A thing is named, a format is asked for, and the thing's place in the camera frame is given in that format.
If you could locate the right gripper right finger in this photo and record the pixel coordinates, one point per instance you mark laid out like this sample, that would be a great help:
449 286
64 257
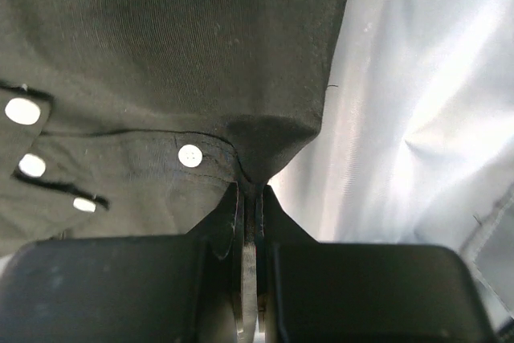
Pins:
357 292

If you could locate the blue open suitcase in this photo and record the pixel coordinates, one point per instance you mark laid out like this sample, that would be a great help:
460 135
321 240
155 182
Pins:
416 144

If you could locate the black polo shirt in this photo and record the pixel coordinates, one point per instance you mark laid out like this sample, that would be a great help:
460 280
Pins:
132 117

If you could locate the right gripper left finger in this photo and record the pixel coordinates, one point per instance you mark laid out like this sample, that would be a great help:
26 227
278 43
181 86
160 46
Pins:
165 288

